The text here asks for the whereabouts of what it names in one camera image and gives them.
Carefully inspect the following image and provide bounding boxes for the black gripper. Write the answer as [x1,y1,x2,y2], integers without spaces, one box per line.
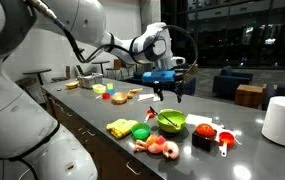
[152,79,185,104]

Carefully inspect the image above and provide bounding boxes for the small orange measuring cup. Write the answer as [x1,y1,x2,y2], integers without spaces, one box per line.
[144,108,156,123]

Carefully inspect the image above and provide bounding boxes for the lime green bowl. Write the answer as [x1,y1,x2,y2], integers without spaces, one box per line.
[156,108,187,134]

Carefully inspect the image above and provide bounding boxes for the small green bowl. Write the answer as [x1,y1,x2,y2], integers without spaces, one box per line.
[131,122,152,141]

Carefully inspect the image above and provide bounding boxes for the small red cup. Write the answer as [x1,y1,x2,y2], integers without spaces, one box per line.
[95,92,112,101]

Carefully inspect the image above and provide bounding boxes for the white folded paper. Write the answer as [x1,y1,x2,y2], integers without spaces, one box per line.
[137,93,155,102]

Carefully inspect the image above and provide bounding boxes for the wooden box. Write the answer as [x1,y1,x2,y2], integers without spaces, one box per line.
[188,63,199,76]

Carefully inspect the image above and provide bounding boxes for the wooden toy figure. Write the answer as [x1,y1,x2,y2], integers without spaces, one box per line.
[126,87,144,100]

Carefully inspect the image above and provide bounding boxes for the black box with orange dome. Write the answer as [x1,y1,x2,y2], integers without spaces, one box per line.
[191,123,218,153]

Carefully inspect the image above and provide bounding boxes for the pink flamingo plush toy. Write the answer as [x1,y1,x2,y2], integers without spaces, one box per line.
[133,134,180,161]

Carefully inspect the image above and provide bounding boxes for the yellow and blue cups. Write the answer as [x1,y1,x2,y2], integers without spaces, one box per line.
[106,82,116,96]

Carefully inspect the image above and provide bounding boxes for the blue armchair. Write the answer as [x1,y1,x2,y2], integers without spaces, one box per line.
[212,65,254,100]

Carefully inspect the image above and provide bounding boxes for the wooden chair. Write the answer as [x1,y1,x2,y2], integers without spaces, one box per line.
[75,64,95,78]
[51,65,72,83]
[105,59,123,80]

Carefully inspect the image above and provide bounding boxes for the yellow plastic container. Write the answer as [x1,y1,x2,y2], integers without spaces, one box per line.
[91,83,107,94]

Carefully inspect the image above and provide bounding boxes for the round black table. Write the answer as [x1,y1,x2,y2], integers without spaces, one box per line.
[22,68,53,86]
[91,60,111,75]

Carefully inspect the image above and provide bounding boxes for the wooden side table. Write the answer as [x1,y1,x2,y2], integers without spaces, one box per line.
[234,83,278,109]

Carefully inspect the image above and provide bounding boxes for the metal pan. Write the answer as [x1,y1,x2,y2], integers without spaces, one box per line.
[77,72,104,89]

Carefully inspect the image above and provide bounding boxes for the dark wood counter cabinet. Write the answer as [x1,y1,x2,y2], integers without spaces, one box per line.
[41,88,156,180]

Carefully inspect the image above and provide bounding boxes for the yellow round dish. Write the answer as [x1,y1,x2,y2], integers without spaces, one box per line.
[64,80,80,90]

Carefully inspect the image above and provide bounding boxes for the dark armchair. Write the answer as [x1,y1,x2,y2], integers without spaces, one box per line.
[261,83,285,112]

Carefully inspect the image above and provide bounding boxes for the white paper towel roll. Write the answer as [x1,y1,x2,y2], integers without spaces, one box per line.
[261,95,285,149]

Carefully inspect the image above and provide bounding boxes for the red white-handled measuring cup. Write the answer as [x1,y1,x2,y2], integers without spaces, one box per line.
[217,131,236,158]

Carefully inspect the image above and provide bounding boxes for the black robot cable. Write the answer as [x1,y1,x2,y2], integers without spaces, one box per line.
[26,0,199,80]

